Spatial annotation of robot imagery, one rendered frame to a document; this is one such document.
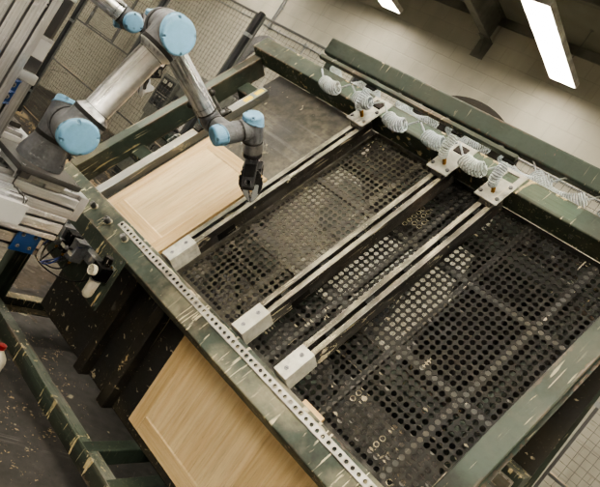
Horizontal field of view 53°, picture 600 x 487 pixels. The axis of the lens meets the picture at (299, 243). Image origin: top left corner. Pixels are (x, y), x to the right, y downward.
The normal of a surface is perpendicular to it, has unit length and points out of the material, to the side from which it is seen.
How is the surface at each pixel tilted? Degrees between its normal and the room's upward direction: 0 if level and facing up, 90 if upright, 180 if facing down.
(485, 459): 57
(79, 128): 98
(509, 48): 90
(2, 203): 90
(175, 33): 82
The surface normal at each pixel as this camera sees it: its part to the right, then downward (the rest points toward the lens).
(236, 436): -0.52, -0.24
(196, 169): -0.14, -0.65
